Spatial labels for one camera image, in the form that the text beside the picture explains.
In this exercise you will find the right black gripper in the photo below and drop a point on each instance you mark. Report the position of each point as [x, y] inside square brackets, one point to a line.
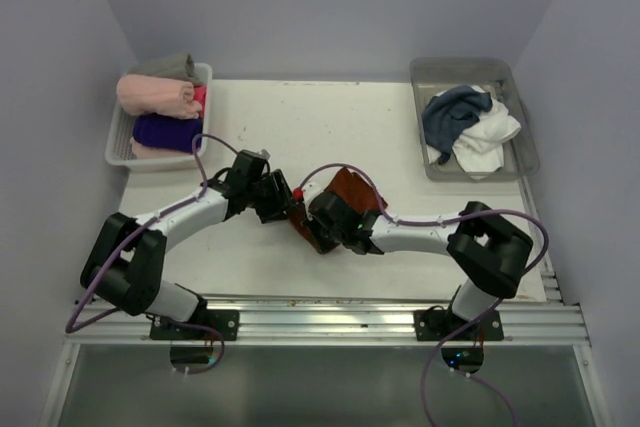
[311, 226]

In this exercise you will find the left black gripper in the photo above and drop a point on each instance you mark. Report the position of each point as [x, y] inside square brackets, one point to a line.
[282, 198]

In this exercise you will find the brown rust towel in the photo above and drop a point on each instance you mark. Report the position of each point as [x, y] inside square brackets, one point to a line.
[352, 188]

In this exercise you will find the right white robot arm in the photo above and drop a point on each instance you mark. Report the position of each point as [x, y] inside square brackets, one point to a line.
[491, 251]

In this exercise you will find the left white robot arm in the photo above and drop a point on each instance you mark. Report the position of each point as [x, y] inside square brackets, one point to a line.
[125, 266]

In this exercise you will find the hot pink rolled towel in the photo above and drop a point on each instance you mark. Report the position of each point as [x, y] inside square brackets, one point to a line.
[200, 94]

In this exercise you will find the purple rolled towel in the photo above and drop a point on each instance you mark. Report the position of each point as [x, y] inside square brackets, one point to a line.
[169, 133]

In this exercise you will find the pale pink lower towel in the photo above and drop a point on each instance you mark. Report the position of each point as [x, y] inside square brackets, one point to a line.
[143, 152]

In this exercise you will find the blue grey towel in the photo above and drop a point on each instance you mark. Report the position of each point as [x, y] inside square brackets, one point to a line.
[448, 114]

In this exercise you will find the white crumpled towel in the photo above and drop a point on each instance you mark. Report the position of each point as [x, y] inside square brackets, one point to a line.
[479, 149]

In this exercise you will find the grey rolled towel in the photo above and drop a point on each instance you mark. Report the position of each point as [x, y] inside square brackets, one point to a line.
[179, 66]

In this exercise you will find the white plastic basket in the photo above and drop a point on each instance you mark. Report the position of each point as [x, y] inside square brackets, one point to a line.
[118, 151]

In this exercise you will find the clear plastic bin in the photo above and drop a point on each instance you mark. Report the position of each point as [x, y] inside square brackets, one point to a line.
[432, 75]

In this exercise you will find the light pink rolled towel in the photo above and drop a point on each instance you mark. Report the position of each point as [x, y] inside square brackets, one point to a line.
[142, 95]

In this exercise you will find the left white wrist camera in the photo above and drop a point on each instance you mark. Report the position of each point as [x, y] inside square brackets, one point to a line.
[264, 154]

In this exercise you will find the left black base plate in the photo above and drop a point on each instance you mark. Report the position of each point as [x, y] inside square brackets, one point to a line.
[224, 321]

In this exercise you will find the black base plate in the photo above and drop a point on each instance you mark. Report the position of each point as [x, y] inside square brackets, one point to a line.
[438, 322]
[224, 321]

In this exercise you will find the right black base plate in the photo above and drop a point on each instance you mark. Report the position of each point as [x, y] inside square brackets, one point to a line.
[438, 322]

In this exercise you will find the aluminium mounting rail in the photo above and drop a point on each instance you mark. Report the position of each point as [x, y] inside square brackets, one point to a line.
[339, 322]

